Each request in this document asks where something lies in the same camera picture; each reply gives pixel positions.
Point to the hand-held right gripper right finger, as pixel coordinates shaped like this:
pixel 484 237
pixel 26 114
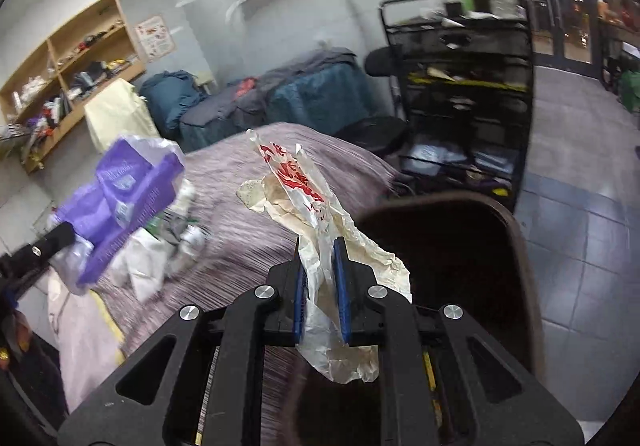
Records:
pixel 340 298

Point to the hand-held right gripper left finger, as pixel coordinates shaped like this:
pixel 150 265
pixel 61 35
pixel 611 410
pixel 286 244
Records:
pixel 300 298

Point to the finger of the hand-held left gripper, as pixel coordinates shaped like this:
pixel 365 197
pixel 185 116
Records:
pixel 52 241

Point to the purple plastic bag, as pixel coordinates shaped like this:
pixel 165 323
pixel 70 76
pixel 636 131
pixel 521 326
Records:
pixel 135 186

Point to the red-print paper wrapper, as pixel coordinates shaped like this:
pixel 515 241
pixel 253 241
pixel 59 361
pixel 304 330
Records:
pixel 295 186

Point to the dark brown bin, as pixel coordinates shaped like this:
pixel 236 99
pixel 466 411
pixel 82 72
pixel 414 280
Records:
pixel 450 266

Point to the pile of crumpled white wrappers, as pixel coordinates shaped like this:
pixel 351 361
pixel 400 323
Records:
pixel 150 256

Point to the yellow cloth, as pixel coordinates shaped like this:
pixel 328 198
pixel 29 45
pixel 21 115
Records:
pixel 112 321

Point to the pink cloth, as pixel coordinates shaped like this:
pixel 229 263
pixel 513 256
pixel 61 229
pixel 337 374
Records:
pixel 80 346

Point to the cream cloth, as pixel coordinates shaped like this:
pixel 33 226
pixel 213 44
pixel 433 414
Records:
pixel 120 116

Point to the black chair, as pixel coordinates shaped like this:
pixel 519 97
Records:
pixel 372 131

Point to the teal blue bedding pile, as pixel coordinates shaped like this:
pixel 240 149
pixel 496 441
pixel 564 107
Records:
pixel 170 101

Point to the wooden cubby shelf unit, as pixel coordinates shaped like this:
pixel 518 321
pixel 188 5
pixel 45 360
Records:
pixel 80 51

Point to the grey blue covered pile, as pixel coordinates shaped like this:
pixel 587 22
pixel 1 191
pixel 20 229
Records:
pixel 310 96

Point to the red cloth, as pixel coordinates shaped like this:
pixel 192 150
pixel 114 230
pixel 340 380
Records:
pixel 246 88

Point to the black mesh cart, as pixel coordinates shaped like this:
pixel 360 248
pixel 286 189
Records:
pixel 465 76

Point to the glass door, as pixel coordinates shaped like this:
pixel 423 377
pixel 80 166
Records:
pixel 565 1

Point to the wall poster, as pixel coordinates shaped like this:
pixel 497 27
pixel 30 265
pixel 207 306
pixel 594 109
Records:
pixel 155 39

